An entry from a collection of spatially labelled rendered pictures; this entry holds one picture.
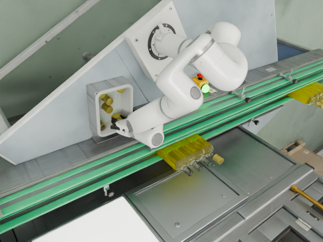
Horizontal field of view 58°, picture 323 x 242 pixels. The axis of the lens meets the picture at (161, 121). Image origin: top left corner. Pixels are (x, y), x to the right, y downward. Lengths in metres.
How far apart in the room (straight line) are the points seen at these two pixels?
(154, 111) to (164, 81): 0.16
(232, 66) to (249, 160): 0.99
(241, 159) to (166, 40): 0.83
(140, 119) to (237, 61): 0.35
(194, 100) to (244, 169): 0.91
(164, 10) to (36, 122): 0.68
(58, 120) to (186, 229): 0.69
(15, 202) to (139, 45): 0.75
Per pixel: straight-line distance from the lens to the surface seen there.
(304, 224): 1.52
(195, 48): 0.76
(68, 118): 1.28
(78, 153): 1.31
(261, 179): 1.62
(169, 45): 1.19
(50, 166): 1.27
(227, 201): 1.41
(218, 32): 0.98
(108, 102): 1.25
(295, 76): 2.11
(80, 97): 1.25
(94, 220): 1.29
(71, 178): 1.23
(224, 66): 0.78
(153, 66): 1.30
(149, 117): 0.92
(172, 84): 0.78
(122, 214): 1.30
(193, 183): 1.45
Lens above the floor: 1.77
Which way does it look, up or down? 39 degrees down
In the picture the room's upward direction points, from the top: 128 degrees clockwise
